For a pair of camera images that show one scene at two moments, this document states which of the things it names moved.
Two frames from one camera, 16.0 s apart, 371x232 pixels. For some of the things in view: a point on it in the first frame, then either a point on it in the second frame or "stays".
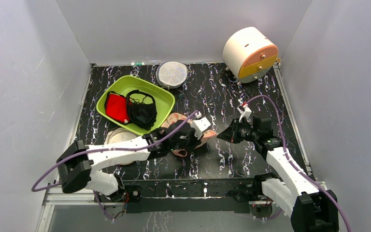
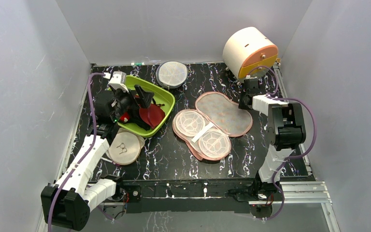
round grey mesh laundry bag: x=171 y=74 stays
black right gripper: x=236 y=134 -> x=250 y=84
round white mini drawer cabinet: x=249 y=53 stays
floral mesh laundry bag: x=173 y=118 -> x=205 y=131
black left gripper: x=195 y=141 -> x=147 y=97
